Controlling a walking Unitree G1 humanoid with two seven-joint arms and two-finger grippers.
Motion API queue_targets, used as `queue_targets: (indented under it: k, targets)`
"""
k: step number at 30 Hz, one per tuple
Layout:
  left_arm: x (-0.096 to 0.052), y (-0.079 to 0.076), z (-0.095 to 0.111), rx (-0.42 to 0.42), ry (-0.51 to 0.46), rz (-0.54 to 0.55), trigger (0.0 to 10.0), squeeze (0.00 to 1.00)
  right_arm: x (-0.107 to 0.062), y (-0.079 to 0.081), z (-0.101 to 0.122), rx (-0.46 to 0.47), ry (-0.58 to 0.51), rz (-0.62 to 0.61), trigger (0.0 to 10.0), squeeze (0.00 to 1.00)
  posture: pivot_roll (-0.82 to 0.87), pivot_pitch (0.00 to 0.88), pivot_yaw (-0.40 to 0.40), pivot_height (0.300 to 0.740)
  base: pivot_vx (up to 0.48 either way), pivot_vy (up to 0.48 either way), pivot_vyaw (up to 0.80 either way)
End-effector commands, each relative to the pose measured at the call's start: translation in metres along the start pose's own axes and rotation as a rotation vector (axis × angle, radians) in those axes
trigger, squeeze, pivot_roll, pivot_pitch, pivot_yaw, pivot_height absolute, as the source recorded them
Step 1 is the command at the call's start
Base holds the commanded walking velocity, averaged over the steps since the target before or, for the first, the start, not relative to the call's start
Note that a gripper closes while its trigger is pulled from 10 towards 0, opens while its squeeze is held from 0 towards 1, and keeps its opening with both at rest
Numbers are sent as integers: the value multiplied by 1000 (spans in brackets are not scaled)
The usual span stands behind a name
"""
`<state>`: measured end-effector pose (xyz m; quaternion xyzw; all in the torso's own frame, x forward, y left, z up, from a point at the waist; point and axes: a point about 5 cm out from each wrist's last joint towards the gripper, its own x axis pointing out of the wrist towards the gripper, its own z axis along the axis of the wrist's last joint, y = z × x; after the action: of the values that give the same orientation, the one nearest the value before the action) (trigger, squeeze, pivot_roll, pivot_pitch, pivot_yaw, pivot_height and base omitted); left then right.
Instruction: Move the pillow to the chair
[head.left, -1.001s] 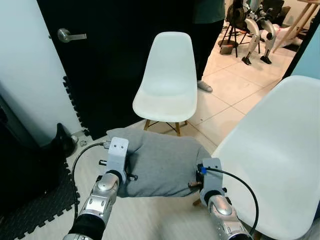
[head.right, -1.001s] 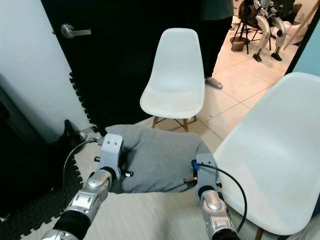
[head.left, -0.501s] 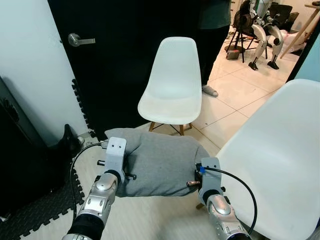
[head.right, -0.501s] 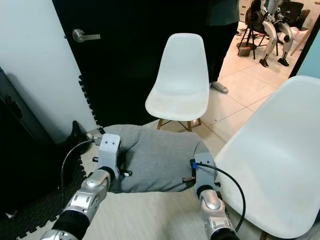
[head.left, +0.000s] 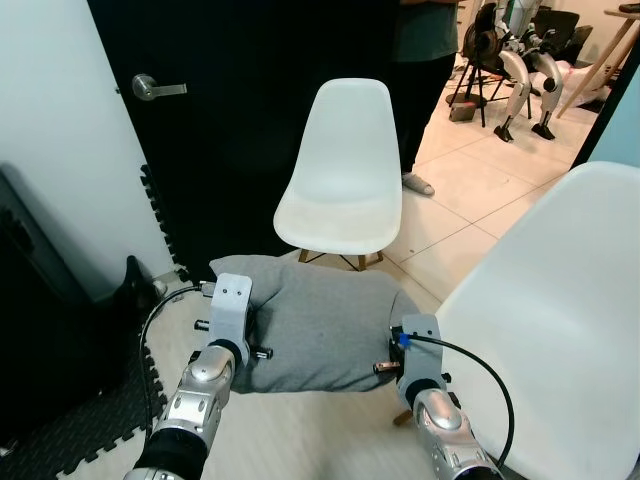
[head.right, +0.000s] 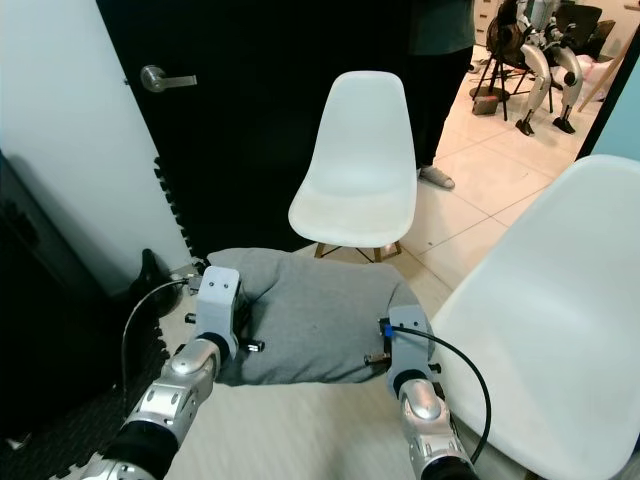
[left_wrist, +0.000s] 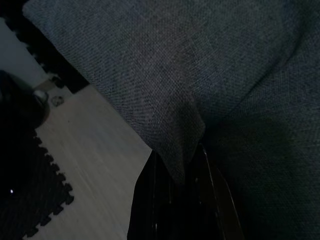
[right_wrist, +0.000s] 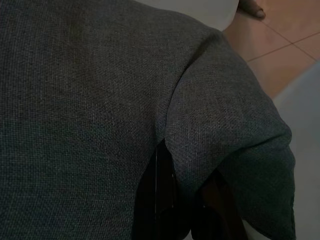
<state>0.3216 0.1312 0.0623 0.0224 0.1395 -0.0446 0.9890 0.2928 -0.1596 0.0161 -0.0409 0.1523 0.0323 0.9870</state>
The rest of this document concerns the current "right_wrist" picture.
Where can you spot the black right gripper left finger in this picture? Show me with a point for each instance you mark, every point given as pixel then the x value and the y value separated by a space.
pixel 160 200

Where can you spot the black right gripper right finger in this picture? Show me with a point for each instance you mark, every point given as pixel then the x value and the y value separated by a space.
pixel 220 207

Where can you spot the grey fabric pillow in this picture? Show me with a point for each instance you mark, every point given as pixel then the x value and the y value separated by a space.
pixel 87 112

